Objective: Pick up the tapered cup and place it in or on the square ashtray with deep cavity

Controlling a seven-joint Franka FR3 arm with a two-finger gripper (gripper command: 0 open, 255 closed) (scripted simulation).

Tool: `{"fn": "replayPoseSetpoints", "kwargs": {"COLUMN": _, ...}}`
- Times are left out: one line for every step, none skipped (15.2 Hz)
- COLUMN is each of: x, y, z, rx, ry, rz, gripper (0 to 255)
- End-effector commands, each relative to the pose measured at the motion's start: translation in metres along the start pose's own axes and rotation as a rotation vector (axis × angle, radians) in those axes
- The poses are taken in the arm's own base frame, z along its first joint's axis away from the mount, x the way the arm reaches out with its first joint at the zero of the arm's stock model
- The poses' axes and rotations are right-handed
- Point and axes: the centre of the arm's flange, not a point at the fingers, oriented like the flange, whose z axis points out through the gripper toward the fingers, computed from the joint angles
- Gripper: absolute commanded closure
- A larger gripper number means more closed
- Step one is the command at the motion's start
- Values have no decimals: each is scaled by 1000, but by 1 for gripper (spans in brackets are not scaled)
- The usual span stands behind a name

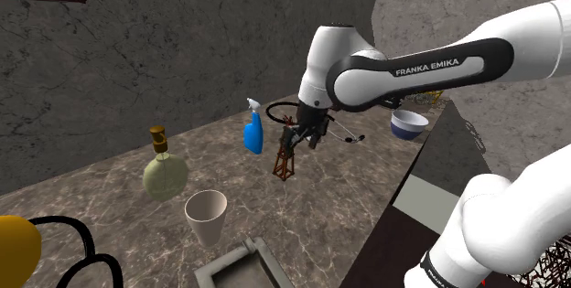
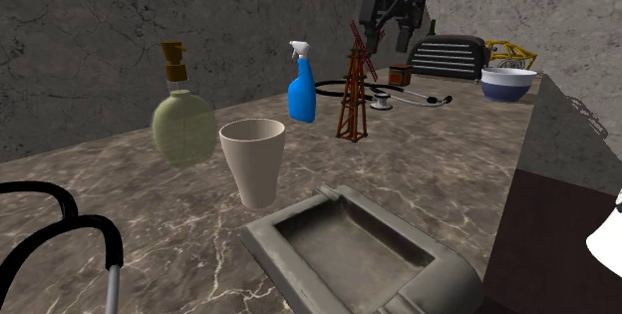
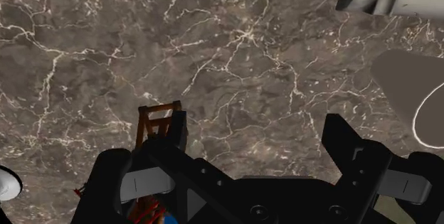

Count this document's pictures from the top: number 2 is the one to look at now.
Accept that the small brown box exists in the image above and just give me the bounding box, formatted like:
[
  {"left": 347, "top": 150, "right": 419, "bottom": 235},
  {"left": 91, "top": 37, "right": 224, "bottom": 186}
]
[{"left": 388, "top": 64, "right": 414, "bottom": 88}]

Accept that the black toaster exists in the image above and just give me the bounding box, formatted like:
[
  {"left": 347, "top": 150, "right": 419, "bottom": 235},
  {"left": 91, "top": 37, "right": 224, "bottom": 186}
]
[{"left": 406, "top": 33, "right": 491, "bottom": 82}]

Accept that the black stethoscope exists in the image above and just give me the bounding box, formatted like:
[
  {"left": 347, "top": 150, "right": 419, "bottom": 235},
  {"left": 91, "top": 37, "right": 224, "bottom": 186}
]
[
  {"left": 0, "top": 180, "right": 126, "bottom": 314},
  {"left": 314, "top": 79, "right": 454, "bottom": 112}
]

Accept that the brown windmill tower model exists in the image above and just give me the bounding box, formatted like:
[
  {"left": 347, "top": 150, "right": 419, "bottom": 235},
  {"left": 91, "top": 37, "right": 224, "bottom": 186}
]
[{"left": 335, "top": 20, "right": 385, "bottom": 144}]

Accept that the blue spray bottle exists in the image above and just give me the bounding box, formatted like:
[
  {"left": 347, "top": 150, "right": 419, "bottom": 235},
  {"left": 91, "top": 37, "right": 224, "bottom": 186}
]
[{"left": 287, "top": 39, "right": 318, "bottom": 125}]

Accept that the white and blue bowl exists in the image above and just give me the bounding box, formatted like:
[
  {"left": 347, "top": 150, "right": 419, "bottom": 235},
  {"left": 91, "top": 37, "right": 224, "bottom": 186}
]
[{"left": 479, "top": 66, "right": 538, "bottom": 105}]

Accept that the beige cup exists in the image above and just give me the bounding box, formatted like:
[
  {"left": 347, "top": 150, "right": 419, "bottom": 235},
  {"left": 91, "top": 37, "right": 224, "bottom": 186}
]
[{"left": 218, "top": 118, "right": 287, "bottom": 209}]

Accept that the green soap dispenser brown pump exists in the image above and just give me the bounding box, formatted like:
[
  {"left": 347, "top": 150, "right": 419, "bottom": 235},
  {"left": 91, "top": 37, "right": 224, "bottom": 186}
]
[{"left": 151, "top": 40, "right": 218, "bottom": 169}]

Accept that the grey square ashtray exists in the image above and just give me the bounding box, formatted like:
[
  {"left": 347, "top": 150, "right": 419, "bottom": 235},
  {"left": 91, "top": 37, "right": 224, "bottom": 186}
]
[{"left": 239, "top": 183, "right": 485, "bottom": 314}]

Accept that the yellow wire frame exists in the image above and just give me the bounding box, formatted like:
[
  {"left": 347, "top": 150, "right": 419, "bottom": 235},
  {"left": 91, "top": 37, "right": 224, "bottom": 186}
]
[{"left": 483, "top": 39, "right": 538, "bottom": 72}]

